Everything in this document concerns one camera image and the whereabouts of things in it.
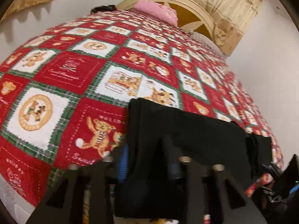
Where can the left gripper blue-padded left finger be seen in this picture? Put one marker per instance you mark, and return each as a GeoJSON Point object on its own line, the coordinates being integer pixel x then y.
{"type": "Point", "coordinates": [120, 163]}

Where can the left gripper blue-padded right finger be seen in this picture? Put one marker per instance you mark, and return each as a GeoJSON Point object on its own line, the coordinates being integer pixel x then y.
{"type": "Point", "coordinates": [174, 156]}

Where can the black pants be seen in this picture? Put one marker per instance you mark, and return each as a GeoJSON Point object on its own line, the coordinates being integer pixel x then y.
{"type": "Point", "coordinates": [221, 161]}

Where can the dark clothing bundle by bed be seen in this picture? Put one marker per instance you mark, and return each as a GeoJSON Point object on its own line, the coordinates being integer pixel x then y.
{"type": "Point", "coordinates": [108, 8]}

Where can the red teddy bear patchwork bedspread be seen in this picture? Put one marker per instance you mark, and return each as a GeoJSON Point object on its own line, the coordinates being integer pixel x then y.
{"type": "Point", "coordinates": [64, 94]}

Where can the grey striped pillow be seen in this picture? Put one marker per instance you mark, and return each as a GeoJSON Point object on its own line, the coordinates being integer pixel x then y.
{"type": "Point", "coordinates": [208, 43]}

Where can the cream wooden headboard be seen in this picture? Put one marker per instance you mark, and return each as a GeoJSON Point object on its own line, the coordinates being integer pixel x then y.
{"type": "Point", "coordinates": [191, 16]}

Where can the pink pillow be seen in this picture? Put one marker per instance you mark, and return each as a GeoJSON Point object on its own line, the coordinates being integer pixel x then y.
{"type": "Point", "coordinates": [161, 12]}

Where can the beige floral window curtain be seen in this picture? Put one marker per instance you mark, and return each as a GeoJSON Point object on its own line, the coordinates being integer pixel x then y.
{"type": "Point", "coordinates": [232, 18]}

